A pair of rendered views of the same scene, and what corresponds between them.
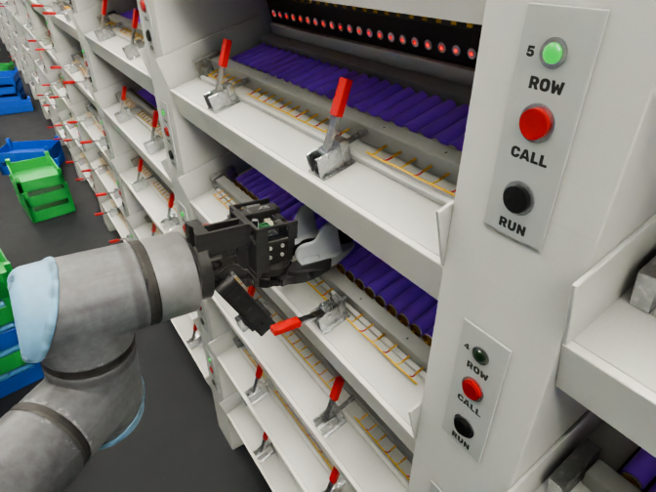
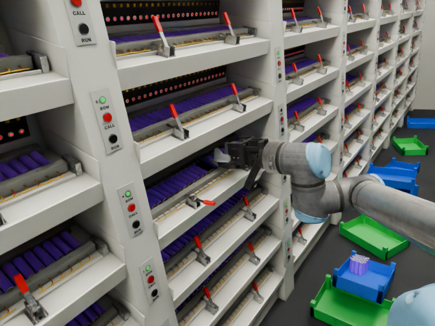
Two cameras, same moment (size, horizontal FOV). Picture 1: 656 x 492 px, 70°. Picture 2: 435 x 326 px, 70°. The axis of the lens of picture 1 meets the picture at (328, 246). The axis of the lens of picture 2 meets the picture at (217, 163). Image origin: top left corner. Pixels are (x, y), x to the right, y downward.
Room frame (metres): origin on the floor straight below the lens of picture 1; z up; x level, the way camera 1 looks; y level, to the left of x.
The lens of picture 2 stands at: (0.78, 0.91, 1.19)
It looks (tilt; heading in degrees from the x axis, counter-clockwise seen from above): 22 degrees down; 255
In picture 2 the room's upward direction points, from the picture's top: 8 degrees counter-clockwise
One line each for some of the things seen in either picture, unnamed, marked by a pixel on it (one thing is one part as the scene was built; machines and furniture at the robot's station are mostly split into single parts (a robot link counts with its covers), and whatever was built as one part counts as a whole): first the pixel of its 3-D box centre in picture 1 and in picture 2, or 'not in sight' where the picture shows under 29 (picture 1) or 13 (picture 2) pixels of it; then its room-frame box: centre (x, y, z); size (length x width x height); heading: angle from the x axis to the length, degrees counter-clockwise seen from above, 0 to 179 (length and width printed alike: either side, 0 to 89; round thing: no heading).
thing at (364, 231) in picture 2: not in sight; (373, 233); (-0.38, -0.27, 0.04); 0.30 x 0.20 x 0.08; 100
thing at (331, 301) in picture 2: not in sight; (353, 307); (0.05, 0.10, 0.04); 0.30 x 0.20 x 0.08; 124
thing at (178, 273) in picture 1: (170, 273); (274, 158); (0.41, 0.17, 0.85); 0.10 x 0.05 x 0.09; 34
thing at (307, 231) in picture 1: (307, 225); (218, 156); (0.54, 0.03, 0.84); 0.09 x 0.03 x 0.06; 132
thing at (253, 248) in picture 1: (241, 250); (250, 153); (0.46, 0.10, 0.85); 0.12 x 0.08 x 0.09; 124
